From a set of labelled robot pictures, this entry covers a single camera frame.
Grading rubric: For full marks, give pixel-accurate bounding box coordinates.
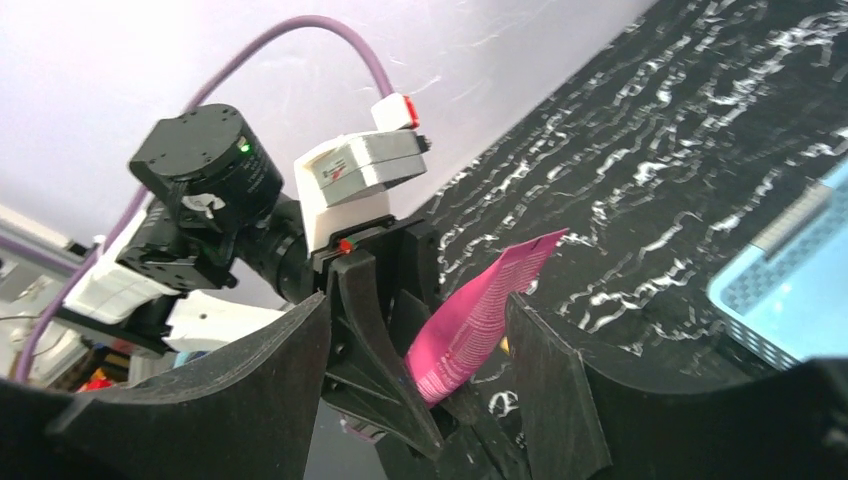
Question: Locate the light blue plastic basket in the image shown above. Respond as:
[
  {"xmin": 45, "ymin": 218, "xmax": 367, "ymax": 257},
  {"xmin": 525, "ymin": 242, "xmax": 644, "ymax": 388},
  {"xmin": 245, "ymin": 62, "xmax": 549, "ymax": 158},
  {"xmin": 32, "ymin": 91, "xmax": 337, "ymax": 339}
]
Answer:
[{"xmin": 707, "ymin": 162, "xmax": 847, "ymax": 370}]

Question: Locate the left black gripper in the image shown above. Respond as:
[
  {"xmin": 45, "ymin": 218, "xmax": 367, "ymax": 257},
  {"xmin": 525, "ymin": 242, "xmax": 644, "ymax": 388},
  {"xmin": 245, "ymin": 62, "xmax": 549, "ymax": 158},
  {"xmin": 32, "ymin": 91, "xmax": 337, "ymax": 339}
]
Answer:
[{"xmin": 264, "ymin": 198, "xmax": 485, "ymax": 462}]

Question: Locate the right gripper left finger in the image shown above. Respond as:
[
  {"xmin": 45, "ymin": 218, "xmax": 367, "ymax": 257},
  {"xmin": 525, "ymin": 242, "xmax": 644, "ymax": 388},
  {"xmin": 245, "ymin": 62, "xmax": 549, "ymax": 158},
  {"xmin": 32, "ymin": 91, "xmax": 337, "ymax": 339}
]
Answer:
[{"xmin": 1, "ymin": 293, "xmax": 331, "ymax": 479}]

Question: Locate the pink toothpaste tube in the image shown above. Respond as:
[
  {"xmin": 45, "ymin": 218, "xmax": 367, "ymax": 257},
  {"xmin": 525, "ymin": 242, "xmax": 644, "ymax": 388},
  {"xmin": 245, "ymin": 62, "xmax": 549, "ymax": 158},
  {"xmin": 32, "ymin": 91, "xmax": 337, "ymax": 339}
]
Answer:
[{"xmin": 405, "ymin": 228, "xmax": 568, "ymax": 408}]

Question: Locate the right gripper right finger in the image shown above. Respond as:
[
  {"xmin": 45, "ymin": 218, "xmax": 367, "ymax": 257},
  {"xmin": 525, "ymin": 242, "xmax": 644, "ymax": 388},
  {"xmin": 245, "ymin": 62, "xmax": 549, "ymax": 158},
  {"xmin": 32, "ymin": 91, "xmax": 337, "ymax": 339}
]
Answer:
[{"xmin": 506, "ymin": 294, "xmax": 847, "ymax": 479}]

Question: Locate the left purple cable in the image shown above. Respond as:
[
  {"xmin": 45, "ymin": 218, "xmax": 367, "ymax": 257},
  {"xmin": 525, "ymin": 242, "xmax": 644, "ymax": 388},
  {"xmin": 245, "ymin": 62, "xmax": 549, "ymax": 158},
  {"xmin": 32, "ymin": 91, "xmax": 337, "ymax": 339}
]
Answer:
[{"xmin": 13, "ymin": 14, "xmax": 421, "ymax": 386}]

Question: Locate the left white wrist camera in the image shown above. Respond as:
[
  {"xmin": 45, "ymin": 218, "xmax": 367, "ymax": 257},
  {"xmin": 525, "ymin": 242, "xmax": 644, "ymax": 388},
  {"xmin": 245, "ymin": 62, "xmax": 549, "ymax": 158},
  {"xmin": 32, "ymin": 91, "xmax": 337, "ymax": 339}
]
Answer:
[{"xmin": 294, "ymin": 130, "xmax": 430, "ymax": 254}]

